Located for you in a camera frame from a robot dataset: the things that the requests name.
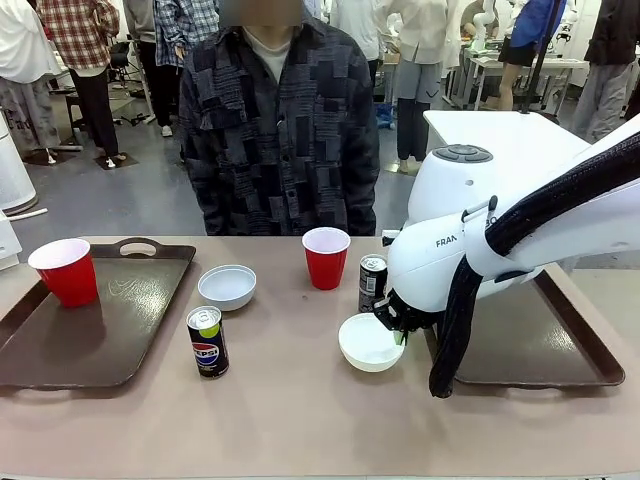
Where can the person in patchwork shirt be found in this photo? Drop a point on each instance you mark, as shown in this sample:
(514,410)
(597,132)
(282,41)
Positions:
(280,150)

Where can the brown plastic tray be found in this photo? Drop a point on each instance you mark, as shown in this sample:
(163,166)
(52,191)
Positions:
(525,340)
(125,325)

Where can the mannequin in grey shorts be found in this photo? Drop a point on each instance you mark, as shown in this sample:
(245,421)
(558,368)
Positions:
(417,75)

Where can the white cylindrical appliance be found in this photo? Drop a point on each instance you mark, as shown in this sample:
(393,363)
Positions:
(14,170)

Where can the red plastic cup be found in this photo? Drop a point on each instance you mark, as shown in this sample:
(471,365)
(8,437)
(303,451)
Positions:
(71,285)
(326,270)

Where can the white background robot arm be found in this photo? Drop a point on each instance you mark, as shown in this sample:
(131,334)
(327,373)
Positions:
(479,25)

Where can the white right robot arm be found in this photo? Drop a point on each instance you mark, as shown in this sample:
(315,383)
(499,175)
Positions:
(440,270)

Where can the white background desk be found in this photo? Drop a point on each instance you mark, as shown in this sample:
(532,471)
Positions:
(565,67)

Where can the mannequin in white shirt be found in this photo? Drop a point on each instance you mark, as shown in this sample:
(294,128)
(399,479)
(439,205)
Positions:
(22,60)

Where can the person in white top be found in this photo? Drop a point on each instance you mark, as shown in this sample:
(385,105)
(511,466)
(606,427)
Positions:
(357,25)

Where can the white tube on floor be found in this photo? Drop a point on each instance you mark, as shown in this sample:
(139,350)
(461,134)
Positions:
(27,212)

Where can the person in dark jacket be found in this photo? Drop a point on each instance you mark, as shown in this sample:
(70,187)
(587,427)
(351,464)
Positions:
(607,65)

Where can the black Pepsi can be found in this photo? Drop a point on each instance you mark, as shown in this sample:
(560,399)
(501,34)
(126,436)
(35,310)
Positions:
(208,350)

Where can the black drink can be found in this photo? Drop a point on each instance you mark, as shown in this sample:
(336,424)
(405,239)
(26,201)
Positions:
(370,286)

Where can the person in blue plaid shirt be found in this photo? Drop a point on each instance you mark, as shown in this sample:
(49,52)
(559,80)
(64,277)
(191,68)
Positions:
(167,45)

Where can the mannequin in red plaid shirt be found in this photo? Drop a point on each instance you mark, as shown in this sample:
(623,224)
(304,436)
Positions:
(85,45)

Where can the black office chair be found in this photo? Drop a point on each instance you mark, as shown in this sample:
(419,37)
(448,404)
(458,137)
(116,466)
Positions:
(122,65)

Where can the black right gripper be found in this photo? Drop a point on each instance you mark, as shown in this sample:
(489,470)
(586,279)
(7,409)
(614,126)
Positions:
(412,311)

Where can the black vertical pole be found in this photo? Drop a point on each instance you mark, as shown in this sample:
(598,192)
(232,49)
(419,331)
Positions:
(536,60)

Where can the white box at table edge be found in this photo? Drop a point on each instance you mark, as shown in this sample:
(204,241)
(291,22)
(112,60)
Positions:
(7,245)

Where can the white bowl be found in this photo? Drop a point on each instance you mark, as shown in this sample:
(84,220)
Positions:
(227,291)
(369,352)

